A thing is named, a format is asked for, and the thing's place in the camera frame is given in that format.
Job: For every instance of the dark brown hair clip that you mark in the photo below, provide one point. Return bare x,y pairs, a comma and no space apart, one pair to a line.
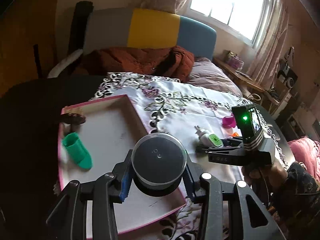
72,118

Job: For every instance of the black camera box green light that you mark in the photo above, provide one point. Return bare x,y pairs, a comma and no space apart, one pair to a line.
247,120

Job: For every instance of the left gripper black-padded right finger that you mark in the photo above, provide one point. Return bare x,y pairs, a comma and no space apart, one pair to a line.
192,185

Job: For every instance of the white green plug-in device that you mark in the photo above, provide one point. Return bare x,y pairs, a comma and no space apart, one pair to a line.
207,138

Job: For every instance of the wooden side table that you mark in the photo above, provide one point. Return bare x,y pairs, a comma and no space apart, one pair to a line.
242,80

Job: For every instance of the right hand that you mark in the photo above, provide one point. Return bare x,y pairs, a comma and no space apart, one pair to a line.
274,175

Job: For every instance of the rust brown quilted blanket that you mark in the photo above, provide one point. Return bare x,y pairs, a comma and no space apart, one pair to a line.
174,62

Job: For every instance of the magenta plastic spool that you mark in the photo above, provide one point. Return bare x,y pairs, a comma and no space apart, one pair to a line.
229,122

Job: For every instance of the black round clear-lidded container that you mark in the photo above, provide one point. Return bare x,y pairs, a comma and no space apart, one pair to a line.
158,160

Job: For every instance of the white floral embroidered tablecloth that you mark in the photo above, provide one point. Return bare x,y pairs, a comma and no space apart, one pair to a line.
165,105

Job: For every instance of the grey yellow blue headboard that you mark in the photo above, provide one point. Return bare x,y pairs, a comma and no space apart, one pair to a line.
144,28

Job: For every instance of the black round table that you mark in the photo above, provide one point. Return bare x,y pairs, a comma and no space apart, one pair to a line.
30,115

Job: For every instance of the bright window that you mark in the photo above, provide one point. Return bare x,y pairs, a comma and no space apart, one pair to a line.
244,19

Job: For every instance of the pink cushion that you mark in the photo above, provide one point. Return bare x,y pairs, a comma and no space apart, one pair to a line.
306,151

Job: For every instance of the orange perforated cube block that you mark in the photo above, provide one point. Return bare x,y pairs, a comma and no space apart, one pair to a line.
236,134

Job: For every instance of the green plastic cup holder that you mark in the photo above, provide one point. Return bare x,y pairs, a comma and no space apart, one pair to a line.
77,151

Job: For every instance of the pink-rimmed white tray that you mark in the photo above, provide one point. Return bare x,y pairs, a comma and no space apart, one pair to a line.
111,129

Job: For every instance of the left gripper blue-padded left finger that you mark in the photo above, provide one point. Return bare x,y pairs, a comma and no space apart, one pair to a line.
118,190

